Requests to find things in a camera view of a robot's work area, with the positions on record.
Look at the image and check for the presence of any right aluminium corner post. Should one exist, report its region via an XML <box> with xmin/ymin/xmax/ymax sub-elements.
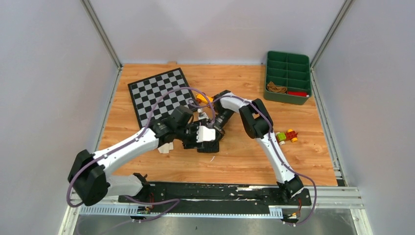
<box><xmin>310</xmin><ymin>0</ymin><xmax>355</xmax><ymax>70</ymax></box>

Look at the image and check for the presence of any black pinstriped underwear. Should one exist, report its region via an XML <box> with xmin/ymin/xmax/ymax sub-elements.
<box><xmin>196</xmin><ymin>139</ymin><xmax>220</xmax><ymax>153</ymax></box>

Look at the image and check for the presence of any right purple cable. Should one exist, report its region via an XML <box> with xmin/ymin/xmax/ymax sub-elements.
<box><xmin>188</xmin><ymin>93</ymin><xmax>318</xmax><ymax>227</ymax></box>

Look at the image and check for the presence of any left aluminium corner post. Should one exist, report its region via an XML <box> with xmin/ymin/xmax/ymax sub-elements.
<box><xmin>80</xmin><ymin>0</ymin><xmax>122</xmax><ymax>70</ymax></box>

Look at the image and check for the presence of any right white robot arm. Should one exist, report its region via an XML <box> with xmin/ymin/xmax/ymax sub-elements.
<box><xmin>204</xmin><ymin>90</ymin><xmax>304</xmax><ymax>205</ymax></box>

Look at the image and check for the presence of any green compartment tray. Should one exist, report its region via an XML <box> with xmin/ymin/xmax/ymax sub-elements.
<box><xmin>263</xmin><ymin>50</ymin><xmax>312</xmax><ymax>105</ymax></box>

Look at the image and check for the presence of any brown underwear white waistband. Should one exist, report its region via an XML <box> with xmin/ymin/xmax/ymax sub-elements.
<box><xmin>266</xmin><ymin>81</ymin><xmax>288</xmax><ymax>94</ymax></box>

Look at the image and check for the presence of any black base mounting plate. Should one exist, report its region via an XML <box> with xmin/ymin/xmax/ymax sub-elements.
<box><xmin>132</xmin><ymin>182</ymin><xmax>312</xmax><ymax>206</ymax></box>

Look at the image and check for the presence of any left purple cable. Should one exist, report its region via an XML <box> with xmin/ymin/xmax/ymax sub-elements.
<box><xmin>66</xmin><ymin>87</ymin><xmax>217</xmax><ymax>228</ymax></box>

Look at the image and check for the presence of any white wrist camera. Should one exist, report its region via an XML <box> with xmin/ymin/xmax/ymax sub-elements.
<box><xmin>196</xmin><ymin>125</ymin><xmax>216</xmax><ymax>142</ymax></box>
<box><xmin>198</xmin><ymin>109</ymin><xmax>209</xmax><ymax>120</ymax></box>

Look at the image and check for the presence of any black white chessboard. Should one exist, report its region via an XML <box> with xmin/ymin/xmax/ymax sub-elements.
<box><xmin>128</xmin><ymin>68</ymin><xmax>196</xmax><ymax>128</ymax></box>

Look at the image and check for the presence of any pink underwear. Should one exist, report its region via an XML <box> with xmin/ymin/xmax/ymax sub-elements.
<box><xmin>158</xmin><ymin>142</ymin><xmax>174</xmax><ymax>154</ymax></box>

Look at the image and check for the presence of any purple cable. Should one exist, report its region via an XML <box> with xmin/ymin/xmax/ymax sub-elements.
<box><xmin>66</xmin><ymin>87</ymin><xmax>217</xmax><ymax>228</ymax></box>
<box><xmin>188</xmin><ymin>93</ymin><xmax>318</xmax><ymax>227</ymax></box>

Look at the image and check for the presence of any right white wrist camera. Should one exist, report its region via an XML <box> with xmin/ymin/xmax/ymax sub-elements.
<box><xmin>198</xmin><ymin>109</ymin><xmax>209</xmax><ymax>120</ymax></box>

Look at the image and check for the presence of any yellow toy brick car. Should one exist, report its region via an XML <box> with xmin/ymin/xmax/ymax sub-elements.
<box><xmin>196</xmin><ymin>94</ymin><xmax>213</xmax><ymax>105</ymax></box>

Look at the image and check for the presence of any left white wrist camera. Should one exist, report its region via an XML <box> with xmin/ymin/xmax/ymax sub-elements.
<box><xmin>196</xmin><ymin>125</ymin><xmax>216</xmax><ymax>142</ymax></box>

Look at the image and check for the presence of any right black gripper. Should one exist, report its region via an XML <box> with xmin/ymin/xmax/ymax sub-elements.
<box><xmin>211</xmin><ymin>108</ymin><xmax>236</xmax><ymax>148</ymax></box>

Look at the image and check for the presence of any aluminium corner post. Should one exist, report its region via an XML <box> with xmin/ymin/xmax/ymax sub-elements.
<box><xmin>80</xmin><ymin>0</ymin><xmax>122</xmax><ymax>70</ymax></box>
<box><xmin>310</xmin><ymin>0</ymin><xmax>355</xmax><ymax>70</ymax></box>

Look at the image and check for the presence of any red green toy car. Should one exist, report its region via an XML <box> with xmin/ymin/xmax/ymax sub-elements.
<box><xmin>276</xmin><ymin>129</ymin><xmax>298</xmax><ymax>145</ymax></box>

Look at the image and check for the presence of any aluminium front rail frame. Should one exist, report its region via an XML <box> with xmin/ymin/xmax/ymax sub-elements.
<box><xmin>59</xmin><ymin>186</ymin><xmax>372</xmax><ymax>235</ymax></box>

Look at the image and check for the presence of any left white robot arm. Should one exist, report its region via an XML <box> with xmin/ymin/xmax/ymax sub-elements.
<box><xmin>67</xmin><ymin>106</ymin><xmax>193</xmax><ymax>207</ymax></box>

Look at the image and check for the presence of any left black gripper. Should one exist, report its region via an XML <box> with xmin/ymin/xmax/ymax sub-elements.
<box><xmin>176</xmin><ymin>119</ymin><xmax>206</xmax><ymax>149</ymax></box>

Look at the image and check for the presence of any red item in tray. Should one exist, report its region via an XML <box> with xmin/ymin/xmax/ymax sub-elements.
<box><xmin>287</xmin><ymin>91</ymin><xmax>309</xmax><ymax>97</ymax></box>

